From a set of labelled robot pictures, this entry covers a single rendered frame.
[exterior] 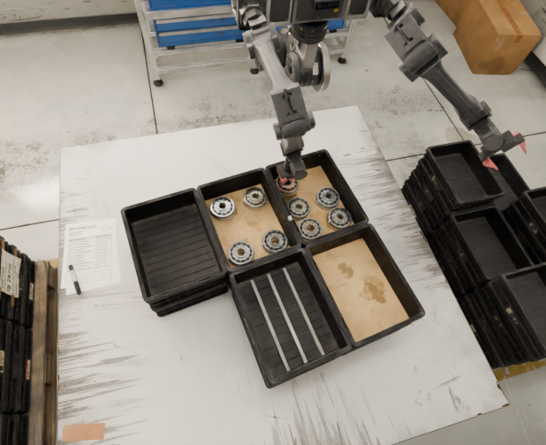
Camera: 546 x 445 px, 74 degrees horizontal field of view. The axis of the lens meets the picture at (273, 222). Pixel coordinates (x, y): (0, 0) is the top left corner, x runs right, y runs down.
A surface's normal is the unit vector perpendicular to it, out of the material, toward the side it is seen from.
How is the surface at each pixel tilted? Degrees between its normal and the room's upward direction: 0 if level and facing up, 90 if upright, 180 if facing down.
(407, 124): 0
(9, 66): 0
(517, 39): 88
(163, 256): 0
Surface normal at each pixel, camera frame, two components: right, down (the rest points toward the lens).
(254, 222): 0.07, -0.48
